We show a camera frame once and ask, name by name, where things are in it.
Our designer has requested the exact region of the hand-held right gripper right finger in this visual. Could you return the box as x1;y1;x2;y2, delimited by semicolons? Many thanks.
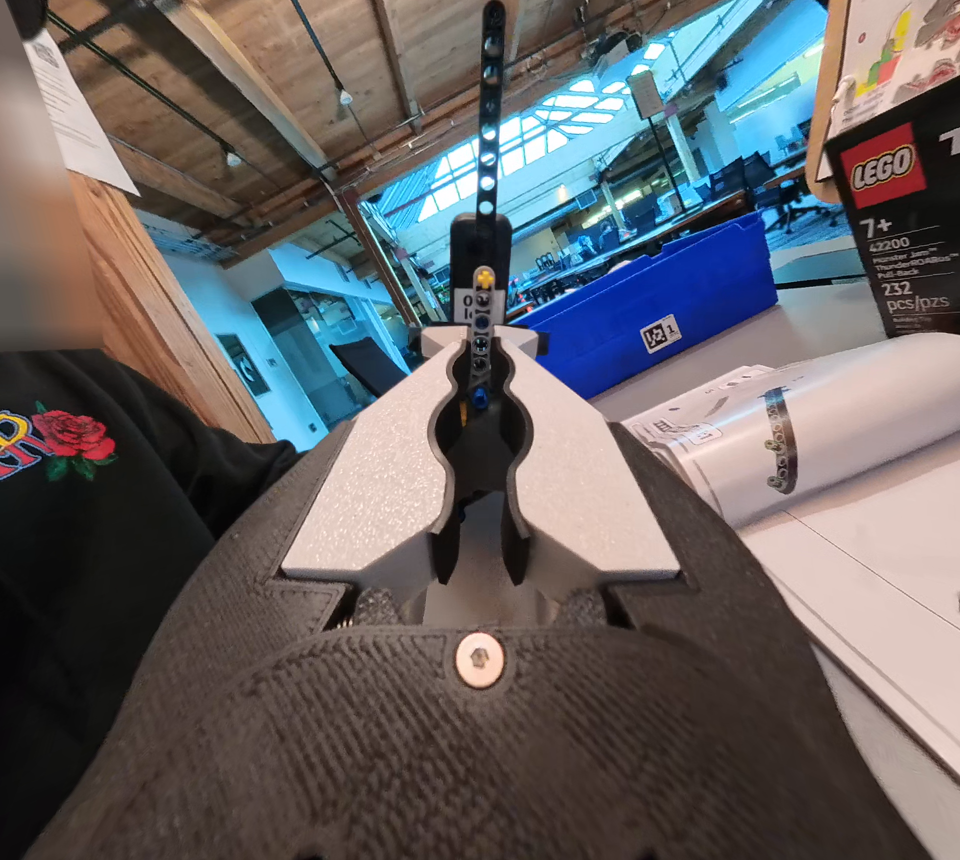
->
491;333;684;619

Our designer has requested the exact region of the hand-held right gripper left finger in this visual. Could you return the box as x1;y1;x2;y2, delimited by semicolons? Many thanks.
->
279;333;470;621

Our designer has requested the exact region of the grey desk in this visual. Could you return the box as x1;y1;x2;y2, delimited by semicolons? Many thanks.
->
588;278;960;860

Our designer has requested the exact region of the sign on black stand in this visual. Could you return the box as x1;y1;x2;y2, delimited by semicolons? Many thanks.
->
626;71;702;253

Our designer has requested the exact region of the white paper notice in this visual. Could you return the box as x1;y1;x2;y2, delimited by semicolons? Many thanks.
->
22;29;141;197

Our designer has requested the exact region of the white instruction booklet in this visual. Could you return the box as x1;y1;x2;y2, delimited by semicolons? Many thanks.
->
621;333;960;793

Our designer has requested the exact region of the black toy set box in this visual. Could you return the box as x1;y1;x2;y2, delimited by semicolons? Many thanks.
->
806;0;960;339

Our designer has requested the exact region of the person in black sweatshirt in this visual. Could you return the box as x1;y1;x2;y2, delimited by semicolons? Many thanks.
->
0;348;301;860

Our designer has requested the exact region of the blue plastic bin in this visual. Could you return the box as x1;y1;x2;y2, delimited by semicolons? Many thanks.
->
513;209;779;399

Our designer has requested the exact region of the black toy beam assembly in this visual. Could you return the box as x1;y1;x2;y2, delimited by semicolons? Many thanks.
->
435;0;530;523

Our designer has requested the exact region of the black wall sign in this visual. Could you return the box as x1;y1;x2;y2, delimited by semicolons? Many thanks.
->
216;332;271;397

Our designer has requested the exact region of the black office chair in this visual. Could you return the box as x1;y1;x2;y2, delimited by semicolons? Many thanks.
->
330;337;412;399

